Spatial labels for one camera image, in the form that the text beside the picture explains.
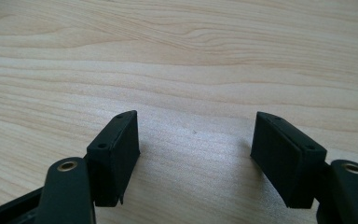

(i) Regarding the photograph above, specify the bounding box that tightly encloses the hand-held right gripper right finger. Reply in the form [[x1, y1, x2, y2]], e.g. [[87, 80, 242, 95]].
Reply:
[[250, 111, 328, 209]]

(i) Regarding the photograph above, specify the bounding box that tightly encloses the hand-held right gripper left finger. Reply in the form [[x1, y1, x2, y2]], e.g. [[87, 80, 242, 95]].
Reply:
[[86, 109, 141, 208]]

